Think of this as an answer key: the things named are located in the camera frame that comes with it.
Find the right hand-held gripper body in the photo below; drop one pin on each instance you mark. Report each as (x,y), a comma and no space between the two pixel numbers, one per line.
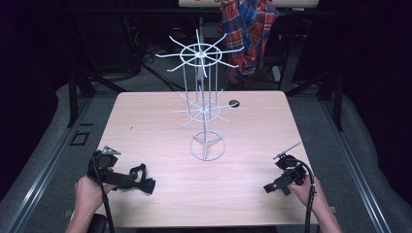
(291,170)

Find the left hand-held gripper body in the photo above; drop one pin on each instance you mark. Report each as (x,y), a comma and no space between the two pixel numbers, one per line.
(103,161)

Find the dark cloth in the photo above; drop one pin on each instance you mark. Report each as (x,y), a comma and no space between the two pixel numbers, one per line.
(144,181)

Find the person's right hand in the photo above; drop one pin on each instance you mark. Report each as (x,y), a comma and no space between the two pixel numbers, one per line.
(307,194)

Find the person's left hand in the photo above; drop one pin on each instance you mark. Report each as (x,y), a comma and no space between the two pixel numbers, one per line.
(88,195)

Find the black chair part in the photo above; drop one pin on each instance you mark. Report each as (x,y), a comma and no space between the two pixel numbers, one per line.
(97,224)

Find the black metal stand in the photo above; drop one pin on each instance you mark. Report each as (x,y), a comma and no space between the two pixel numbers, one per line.
(336,100)
(74,97)

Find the plaid red blue cloth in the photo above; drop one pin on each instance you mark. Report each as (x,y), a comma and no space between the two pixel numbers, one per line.
(247,42)

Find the black square floor frame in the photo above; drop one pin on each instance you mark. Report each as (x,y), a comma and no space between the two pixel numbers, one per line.
(79,138)

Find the grey floor rail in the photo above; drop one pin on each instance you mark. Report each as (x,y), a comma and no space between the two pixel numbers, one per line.
(353,168)
(48,161)

